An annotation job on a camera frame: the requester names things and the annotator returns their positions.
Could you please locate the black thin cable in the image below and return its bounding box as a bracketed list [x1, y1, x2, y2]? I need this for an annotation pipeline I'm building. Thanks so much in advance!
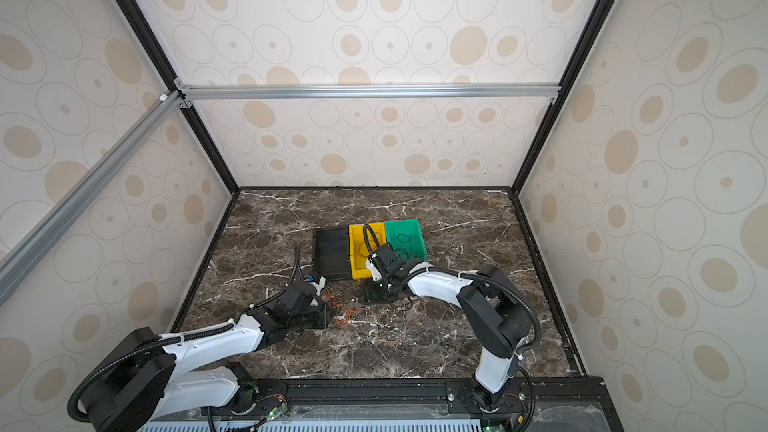
[394, 233, 421, 259]

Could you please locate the orange cable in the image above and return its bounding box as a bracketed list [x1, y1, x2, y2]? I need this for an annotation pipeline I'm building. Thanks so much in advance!
[320, 287, 428, 346]

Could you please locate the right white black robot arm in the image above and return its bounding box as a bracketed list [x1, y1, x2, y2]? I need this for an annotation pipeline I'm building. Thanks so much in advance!
[366, 243, 542, 411]

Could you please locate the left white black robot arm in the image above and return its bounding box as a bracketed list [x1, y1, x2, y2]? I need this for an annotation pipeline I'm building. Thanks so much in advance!
[67, 277, 332, 431]

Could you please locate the green plastic bin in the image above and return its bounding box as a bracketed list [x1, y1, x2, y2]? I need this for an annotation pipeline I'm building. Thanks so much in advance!
[384, 219, 428, 262]

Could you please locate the yellow plastic bin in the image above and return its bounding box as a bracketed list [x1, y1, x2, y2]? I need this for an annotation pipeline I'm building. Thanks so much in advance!
[348, 222, 386, 280]

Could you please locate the black plastic bin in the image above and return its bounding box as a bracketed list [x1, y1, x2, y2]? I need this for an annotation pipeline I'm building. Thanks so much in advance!
[312, 226, 352, 282]

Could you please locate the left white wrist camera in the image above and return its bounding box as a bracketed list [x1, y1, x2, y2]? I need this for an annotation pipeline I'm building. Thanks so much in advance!
[307, 275, 326, 295]

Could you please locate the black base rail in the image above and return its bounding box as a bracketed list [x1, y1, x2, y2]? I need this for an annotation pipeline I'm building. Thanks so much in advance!
[91, 364, 623, 431]

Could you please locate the horizontal aluminium rail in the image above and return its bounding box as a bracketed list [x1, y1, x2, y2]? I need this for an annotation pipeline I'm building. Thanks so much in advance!
[181, 83, 561, 100]

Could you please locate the left diagonal aluminium rail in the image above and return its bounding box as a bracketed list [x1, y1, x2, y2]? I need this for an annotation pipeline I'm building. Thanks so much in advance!
[1, 91, 181, 302]

